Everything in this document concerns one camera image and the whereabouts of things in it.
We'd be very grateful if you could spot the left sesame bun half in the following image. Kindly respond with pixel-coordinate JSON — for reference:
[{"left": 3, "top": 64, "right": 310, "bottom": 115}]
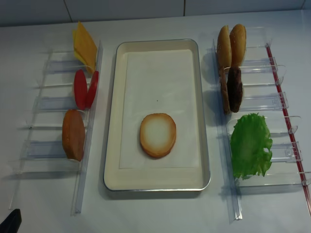
[{"left": 217, "top": 25, "right": 232, "bottom": 68}]

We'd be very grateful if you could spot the black object at corner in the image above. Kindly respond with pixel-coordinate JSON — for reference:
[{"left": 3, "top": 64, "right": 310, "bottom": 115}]
[{"left": 0, "top": 209, "right": 22, "bottom": 233}]

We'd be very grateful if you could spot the green lettuce leaf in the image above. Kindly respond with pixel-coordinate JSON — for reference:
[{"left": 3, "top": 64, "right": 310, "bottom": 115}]
[{"left": 230, "top": 113, "right": 273, "bottom": 180}]

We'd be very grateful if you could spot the right dark meat patty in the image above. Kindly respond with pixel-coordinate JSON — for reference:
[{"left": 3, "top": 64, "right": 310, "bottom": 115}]
[{"left": 227, "top": 67, "right": 243, "bottom": 113}]

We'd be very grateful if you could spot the front yellow cheese slice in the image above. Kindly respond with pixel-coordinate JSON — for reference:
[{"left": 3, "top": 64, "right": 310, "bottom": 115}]
[{"left": 75, "top": 21, "right": 97, "bottom": 74}]

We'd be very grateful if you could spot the rear yellow cheese slice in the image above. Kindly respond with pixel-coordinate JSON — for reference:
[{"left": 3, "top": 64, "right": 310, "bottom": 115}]
[{"left": 72, "top": 30, "right": 83, "bottom": 62}]

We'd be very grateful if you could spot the right sesame bun half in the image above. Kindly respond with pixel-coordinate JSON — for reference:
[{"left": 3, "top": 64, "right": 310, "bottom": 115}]
[{"left": 229, "top": 24, "right": 246, "bottom": 67}]

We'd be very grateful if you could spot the clear acrylic rack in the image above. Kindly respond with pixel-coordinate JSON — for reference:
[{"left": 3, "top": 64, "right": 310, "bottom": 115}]
[
  {"left": 210, "top": 27, "right": 311, "bottom": 220},
  {"left": 8, "top": 48, "right": 96, "bottom": 216}
]

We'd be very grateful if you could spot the toasted bread slice on tray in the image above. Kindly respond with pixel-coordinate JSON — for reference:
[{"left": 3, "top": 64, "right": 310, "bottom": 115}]
[{"left": 139, "top": 113, "right": 176, "bottom": 158}]

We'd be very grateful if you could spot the red tomato slice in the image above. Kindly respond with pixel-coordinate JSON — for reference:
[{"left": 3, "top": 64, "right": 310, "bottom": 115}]
[
  {"left": 73, "top": 69, "right": 87, "bottom": 110},
  {"left": 86, "top": 71, "right": 99, "bottom": 109}
]

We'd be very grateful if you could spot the right red tomato slice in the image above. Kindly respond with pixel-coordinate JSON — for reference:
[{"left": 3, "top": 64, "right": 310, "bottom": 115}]
[{"left": 86, "top": 71, "right": 99, "bottom": 109}]

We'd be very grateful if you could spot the left clear acrylic rack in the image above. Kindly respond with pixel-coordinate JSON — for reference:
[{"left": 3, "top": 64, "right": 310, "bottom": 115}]
[{"left": 8, "top": 48, "right": 96, "bottom": 216}]

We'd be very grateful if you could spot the right clear acrylic rack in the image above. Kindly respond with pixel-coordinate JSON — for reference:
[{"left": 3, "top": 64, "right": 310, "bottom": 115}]
[{"left": 210, "top": 27, "right": 311, "bottom": 220}]

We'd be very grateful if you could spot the yellow cheese slice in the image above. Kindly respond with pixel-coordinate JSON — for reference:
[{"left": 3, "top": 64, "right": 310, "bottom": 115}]
[
  {"left": 75, "top": 21, "right": 97, "bottom": 74},
  {"left": 72, "top": 30, "right": 83, "bottom": 62}
]

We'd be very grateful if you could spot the sesame bun half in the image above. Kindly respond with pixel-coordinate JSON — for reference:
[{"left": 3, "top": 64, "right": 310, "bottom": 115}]
[
  {"left": 217, "top": 25, "right": 232, "bottom": 68},
  {"left": 229, "top": 24, "right": 246, "bottom": 67}
]

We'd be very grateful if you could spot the left brown meat patty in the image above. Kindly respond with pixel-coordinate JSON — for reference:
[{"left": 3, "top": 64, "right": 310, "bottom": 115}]
[{"left": 219, "top": 67, "right": 230, "bottom": 115}]

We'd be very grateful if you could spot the left red tomato slice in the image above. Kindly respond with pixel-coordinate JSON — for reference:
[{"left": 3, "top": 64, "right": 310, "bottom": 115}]
[{"left": 73, "top": 69, "right": 87, "bottom": 110}]

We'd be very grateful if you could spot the white metal tray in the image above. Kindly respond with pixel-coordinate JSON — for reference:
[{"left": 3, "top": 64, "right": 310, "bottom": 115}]
[{"left": 104, "top": 39, "right": 210, "bottom": 192}]

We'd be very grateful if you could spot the brown bun slice in left rack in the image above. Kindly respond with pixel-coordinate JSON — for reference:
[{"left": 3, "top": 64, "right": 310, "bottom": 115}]
[{"left": 62, "top": 109, "right": 85, "bottom": 162}]

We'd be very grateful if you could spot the white paper liner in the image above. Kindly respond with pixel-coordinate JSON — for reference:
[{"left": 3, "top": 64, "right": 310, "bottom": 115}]
[{"left": 119, "top": 50, "right": 200, "bottom": 168}]

